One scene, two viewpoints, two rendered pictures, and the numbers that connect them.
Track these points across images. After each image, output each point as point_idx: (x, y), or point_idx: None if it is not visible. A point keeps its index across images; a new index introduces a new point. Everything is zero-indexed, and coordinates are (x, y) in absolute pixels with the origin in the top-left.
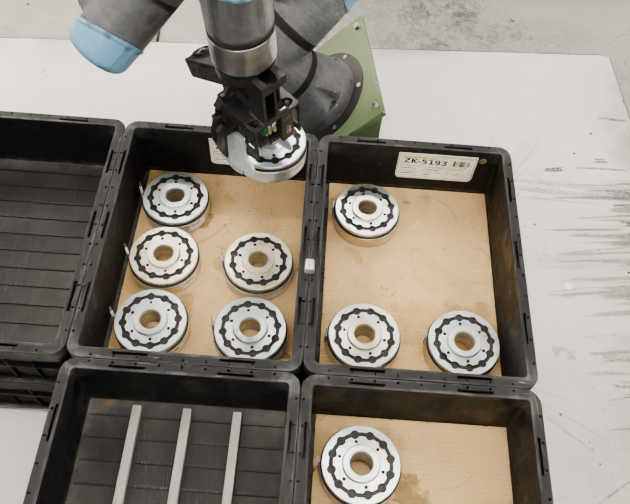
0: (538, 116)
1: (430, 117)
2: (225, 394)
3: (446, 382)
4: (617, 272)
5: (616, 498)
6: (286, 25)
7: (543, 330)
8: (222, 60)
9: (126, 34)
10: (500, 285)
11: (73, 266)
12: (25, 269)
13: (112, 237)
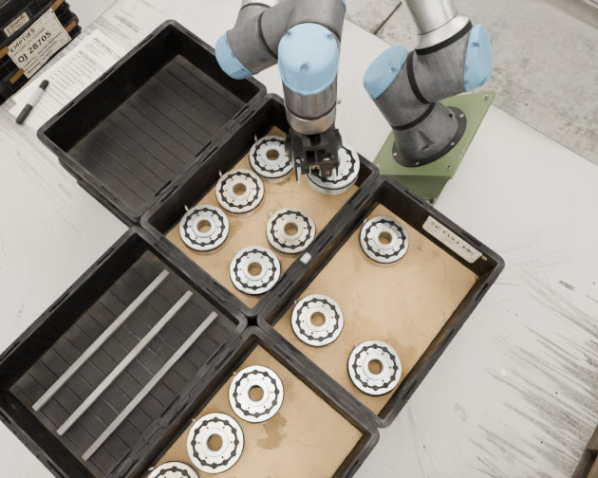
0: (590, 238)
1: (505, 190)
2: (211, 300)
3: (330, 387)
4: (548, 387)
5: None
6: (414, 79)
7: (459, 388)
8: (287, 114)
9: (244, 61)
10: (430, 347)
11: None
12: (164, 148)
13: (213, 163)
